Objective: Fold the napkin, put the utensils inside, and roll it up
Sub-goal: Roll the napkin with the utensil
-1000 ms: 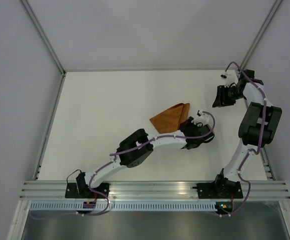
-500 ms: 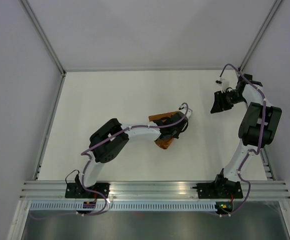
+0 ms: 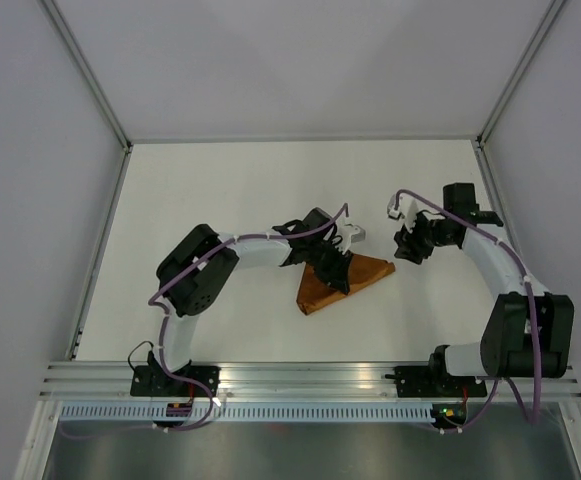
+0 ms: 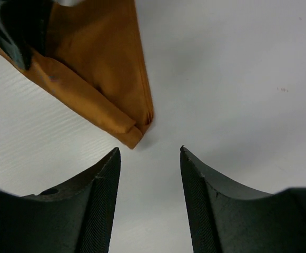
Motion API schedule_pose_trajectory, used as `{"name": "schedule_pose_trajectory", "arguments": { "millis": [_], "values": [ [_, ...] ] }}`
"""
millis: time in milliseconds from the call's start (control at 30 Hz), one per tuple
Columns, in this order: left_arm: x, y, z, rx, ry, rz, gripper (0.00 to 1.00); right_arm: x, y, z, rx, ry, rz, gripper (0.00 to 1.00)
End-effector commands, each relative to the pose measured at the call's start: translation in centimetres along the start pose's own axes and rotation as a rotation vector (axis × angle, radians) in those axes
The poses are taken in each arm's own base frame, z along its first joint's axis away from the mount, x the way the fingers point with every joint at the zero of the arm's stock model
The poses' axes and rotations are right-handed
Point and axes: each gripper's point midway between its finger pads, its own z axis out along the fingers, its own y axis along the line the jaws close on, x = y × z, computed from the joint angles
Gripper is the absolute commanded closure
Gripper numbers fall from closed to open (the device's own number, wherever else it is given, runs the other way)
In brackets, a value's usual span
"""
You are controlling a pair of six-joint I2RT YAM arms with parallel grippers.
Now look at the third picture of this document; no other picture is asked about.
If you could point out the right aluminium side rail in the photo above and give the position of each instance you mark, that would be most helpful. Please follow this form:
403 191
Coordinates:
510 225

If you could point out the left aluminium side rail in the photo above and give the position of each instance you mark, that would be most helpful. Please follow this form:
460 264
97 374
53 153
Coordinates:
92 273

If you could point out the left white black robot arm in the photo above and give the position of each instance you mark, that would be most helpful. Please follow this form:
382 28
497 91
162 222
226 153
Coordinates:
194 273

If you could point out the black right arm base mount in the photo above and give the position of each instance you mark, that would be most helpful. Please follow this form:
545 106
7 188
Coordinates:
419 381

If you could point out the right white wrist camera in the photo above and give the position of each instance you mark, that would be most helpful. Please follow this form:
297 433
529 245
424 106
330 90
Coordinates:
403 209

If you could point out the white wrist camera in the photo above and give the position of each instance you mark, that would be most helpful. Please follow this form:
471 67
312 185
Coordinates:
349 234
403 209

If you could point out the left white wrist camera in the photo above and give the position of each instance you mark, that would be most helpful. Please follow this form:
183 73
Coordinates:
349 234

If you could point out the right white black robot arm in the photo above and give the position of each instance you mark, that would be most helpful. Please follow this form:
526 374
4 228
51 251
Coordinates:
499 352

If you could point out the aluminium front frame rail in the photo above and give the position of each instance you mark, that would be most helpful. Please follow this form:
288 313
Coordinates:
246 381

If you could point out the right aluminium corner post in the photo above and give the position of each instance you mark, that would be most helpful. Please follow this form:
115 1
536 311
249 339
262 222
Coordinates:
539 36

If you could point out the left aluminium corner post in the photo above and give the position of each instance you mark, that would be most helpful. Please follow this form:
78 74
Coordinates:
69 40

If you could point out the brown cloth napkin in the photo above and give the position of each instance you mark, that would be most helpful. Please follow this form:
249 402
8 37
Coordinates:
314 295

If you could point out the white slotted cable duct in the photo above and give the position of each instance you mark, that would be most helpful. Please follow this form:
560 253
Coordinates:
288 412

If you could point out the aluminium corner post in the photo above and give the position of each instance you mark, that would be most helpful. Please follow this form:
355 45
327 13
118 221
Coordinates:
539 36
69 40

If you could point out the aluminium side rail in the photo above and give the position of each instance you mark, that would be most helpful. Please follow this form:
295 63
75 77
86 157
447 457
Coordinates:
510 225
92 273

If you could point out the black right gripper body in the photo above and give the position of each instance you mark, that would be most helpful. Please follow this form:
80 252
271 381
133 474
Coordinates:
426 233

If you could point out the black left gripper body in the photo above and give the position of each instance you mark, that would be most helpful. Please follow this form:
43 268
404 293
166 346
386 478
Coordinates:
329 258

